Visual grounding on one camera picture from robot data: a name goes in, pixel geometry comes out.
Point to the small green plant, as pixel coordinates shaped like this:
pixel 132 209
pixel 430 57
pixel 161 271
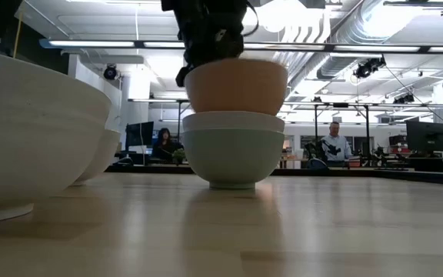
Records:
pixel 178 155

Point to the long ceiling light strip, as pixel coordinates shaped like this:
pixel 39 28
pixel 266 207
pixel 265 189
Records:
pixel 90 44

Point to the black metal stand frame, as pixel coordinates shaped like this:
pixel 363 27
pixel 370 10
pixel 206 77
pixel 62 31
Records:
pixel 367 131

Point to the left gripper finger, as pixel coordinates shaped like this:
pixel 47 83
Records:
pixel 183 76

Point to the silver ventilation duct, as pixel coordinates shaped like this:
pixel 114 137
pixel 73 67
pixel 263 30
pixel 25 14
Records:
pixel 344 34

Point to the black ceiling camera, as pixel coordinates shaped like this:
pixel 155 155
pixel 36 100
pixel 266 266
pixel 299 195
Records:
pixel 110 72

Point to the standing person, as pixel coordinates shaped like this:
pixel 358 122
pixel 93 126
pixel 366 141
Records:
pixel 337 148

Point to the seated person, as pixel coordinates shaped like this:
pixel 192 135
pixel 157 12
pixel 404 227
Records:
pixel 164 145

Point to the black ceiling spotlight cluster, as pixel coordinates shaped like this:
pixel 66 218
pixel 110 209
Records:
pixel 367 67

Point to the orange bowl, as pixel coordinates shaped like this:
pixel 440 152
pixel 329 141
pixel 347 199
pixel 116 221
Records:
pixel 237 86

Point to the white bowl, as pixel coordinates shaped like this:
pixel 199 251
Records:
pixel 233 121
pixel 25 134
pixel 104 154

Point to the large black computer monitor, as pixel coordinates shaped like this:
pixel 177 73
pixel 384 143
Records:
pixel 427 136

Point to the green bowl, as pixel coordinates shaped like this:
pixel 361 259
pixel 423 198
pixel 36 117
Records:
pixel 233 157

